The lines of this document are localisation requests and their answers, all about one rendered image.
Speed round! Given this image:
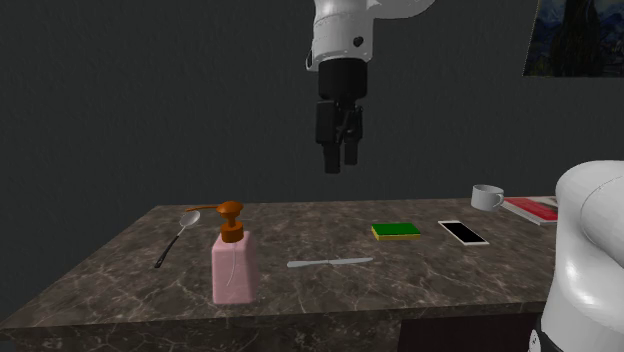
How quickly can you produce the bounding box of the pink soap dispenser orange pump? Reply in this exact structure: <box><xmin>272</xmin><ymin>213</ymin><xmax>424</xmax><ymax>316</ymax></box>
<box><xmin>185</xmin><ymin>200</ymin><xmax>261</xmax><ymax>306</ymax></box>

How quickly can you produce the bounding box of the dark landscape wall picture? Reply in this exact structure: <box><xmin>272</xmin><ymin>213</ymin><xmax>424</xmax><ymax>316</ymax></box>
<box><xmin>522</xmin><ymin>0</ymin><xmax>624</xmax><ymax>78</ymax></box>

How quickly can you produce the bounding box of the white mug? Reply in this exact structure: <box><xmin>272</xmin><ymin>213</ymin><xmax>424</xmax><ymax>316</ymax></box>
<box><xmin>470</xmin><ymin>184</ymin><xmax>506</xmax><ymax>213</ymax></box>

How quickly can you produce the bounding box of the white smartphone black screen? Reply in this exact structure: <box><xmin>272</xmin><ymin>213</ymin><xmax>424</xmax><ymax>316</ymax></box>
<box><xmin>437</xmin><ymin>220</ymin><xmax>491</xmax><ymax>247</ymax></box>

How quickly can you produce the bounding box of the red book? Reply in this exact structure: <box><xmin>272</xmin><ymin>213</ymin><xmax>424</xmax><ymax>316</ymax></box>
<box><xmin>500</xmin><ymin>196</ymin><xmax>560</xmax><ymax>227</ymax></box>

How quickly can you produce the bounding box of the silver table knife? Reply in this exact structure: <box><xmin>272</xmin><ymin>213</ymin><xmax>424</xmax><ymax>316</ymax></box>
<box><xmin>286</xmin><ymin>256</ymin><xmax>375</xmax><ymax>269</ymax></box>

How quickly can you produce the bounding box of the silver spoon black handle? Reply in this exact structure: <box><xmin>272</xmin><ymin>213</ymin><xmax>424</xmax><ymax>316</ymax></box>
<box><xmin>153</xmin><ymin>209</ymin><xmax>202</xmax><ymax>270</ymax></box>

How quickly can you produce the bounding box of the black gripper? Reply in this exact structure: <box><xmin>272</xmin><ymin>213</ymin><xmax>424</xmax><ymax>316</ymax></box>
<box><xmin>314</xmin><ymin>57</ymin><xmax>370</xmax><ymax>175</ymax></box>

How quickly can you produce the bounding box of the green and yellow sponge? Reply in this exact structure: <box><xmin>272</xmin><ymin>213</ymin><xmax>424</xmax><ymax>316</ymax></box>
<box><xmin>370</xmin><ymin>222</ymin><xmax>422</xmax><ymax>242</ymax></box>

